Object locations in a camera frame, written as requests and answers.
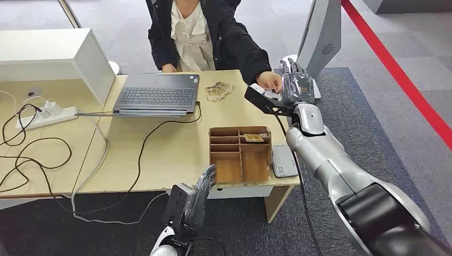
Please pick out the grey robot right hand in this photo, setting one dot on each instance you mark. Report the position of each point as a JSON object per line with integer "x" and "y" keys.
{"x": 298, "y": 88}

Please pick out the person's right hand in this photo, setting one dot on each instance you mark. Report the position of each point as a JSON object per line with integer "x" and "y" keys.
{"x": 168, "y": 68}

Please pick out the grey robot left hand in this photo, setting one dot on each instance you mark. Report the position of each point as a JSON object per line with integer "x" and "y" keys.
{"x": 203, "y": 198}

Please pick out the person's left hand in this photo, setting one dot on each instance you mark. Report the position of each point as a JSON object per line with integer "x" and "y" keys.
{"x": 268, "y": 81}

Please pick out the wooden compartment organizer box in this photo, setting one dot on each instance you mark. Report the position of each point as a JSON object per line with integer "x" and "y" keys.
{"x": 227, "y": 169}

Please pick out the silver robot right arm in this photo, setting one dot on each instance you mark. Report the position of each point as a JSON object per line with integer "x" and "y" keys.
{"x": 339, "y": 169}

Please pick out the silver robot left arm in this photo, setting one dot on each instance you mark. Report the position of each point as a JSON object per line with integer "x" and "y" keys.
{"x": 164, "y": 247}

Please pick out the person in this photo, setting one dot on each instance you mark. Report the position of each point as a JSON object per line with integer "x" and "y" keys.
{"x": 229, "y": 42}

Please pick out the white card reader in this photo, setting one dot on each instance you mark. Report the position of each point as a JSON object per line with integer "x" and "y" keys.
{"x": 284, "y": 160}

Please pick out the dark grey laptop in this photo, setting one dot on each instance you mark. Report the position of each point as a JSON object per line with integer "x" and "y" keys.
{"x": 157, "y": 95}

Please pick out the grey flat laptop stand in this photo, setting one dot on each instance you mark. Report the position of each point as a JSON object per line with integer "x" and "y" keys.
{"x": 152, "y": 113}

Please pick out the light wooden desk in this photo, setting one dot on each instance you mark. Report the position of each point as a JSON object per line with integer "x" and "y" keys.
{"x": 176, "y": 152}
{"x": 42, "y": 166}

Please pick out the white round base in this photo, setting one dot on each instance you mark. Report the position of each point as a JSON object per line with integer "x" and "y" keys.
{"x": 114, "y": 68}

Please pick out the silver kiosk stand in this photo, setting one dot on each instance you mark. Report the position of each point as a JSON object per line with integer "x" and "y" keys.
{"x": 319, "y": 32}

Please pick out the dark blue carpet mat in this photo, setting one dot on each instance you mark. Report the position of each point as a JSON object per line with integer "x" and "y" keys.
{"x": 353, "y": 123}

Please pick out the red barrier band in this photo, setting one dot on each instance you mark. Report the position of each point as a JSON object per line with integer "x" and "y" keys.
{"x": 395, "y": 72}

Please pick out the grey metal pole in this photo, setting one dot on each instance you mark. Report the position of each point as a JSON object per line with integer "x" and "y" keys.
{"x": 69, "y": 13}

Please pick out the white desk riser box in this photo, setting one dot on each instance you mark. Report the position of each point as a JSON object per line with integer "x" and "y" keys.
{"x": 46, "y": 53}

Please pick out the white plug-in charger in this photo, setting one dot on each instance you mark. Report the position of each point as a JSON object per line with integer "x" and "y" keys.
{"x": 49, "y": 107}

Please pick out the white power strip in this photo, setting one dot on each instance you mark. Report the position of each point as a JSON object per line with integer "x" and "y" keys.
{"x": 46, "y": 118}

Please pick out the grey low platform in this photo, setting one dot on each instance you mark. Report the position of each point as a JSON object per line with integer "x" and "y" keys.
{"x": 406, "y": 5}

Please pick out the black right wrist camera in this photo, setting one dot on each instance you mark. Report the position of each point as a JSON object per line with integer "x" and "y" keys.
{"x": 263, "y": 102}

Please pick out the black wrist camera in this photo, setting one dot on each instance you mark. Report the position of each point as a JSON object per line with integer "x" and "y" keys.
{"x": 178, "y": 206}
{"x": 263, "y": 102}

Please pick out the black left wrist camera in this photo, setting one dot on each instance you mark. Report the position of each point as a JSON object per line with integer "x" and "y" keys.
{"x": 178, "y": 206}

